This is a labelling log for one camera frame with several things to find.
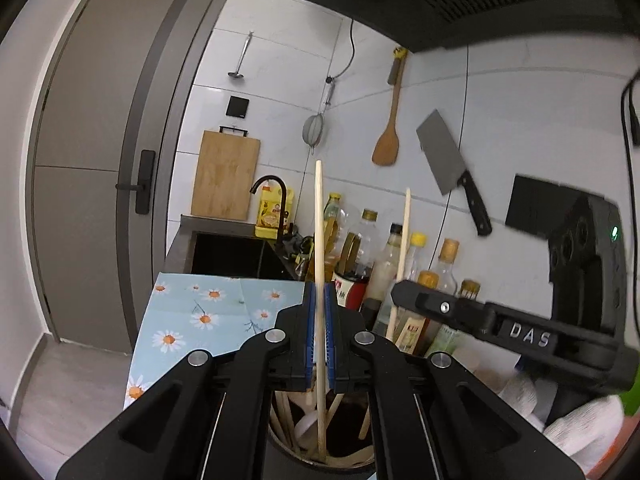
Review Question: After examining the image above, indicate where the black faucet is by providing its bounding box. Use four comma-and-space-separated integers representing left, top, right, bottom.
249, 175, 292, 242

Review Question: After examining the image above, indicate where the long wooden chopstick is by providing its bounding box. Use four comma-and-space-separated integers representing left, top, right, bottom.
313, 160, 329, 462
385, 188, 412, 342

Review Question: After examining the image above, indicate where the clear bottle dark cap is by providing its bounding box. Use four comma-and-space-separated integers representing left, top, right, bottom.
369, 223, 404, 311

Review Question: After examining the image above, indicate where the steel cleaver black handle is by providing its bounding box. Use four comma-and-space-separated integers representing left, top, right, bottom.
416, 108, 494, 237

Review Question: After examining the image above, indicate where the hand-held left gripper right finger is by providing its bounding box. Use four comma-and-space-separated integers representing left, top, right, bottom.
324, 281, 584, 480

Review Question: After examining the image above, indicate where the black wall socket panel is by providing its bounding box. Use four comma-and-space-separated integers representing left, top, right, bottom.
504, 173, 592, 242

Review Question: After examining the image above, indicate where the dark jar red label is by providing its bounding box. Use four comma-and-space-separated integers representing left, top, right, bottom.
332, 269, 371, 311

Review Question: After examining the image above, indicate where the clear bottle yellow cap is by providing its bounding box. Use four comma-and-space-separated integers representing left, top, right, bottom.
404, 232, 428, 283

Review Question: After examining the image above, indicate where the yellow dish soap bottle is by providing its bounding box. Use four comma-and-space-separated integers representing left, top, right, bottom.
254, 184, 294, 239

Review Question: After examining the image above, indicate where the wooden spatula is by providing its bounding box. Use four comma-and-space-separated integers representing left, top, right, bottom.
371, 46, 409, 167

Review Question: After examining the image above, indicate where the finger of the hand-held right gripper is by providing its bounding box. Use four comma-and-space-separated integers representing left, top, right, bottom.
391, 279, 497, 347

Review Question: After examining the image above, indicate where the clear bottle gold cap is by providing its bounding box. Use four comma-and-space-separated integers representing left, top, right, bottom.
344, 208, 379, 282

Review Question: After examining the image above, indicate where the soy sauce bottle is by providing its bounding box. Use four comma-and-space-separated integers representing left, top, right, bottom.
396, 269, 442, 357

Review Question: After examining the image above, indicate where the black cylindrical utensil holder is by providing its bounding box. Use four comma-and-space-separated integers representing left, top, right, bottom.
264, 389, 377, 480

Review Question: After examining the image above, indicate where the metal mesh strainer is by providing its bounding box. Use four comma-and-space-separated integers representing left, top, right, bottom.
302, 76, 335, 156

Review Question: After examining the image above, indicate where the dark kitchen sink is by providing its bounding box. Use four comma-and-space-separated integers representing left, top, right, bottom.
165, 214, 297, 282

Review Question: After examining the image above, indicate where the yellow cooking oil bottle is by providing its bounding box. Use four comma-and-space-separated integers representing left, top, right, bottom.
322, 192, 349, 282

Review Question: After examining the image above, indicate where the steel ladle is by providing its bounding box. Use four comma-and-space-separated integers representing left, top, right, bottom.
228, 31, 255, 81

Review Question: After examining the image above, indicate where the wooden cutting board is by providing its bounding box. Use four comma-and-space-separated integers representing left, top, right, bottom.
191, 126, 262, 221

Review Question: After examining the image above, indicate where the person's right hand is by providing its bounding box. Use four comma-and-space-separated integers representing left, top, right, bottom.
499, 372, 626, 475

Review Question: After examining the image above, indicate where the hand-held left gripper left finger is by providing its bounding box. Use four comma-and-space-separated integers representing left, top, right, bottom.
55, 281, 317, 480

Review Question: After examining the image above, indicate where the black power cable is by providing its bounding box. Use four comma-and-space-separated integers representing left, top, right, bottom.
619, 67, 640, 222

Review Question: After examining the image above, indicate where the thin black hanging cord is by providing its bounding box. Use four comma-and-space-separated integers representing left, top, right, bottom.
327, 19, 357, 82

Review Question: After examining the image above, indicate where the blue daisy tablecloth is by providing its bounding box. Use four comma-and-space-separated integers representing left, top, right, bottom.
123, 272, 307, 412

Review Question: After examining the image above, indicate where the tall bottle gold cap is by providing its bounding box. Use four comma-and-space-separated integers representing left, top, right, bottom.
433, 238, 461, 297

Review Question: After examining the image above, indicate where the black door lock handle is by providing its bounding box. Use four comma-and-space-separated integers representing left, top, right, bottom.
115, 149, 157, 216

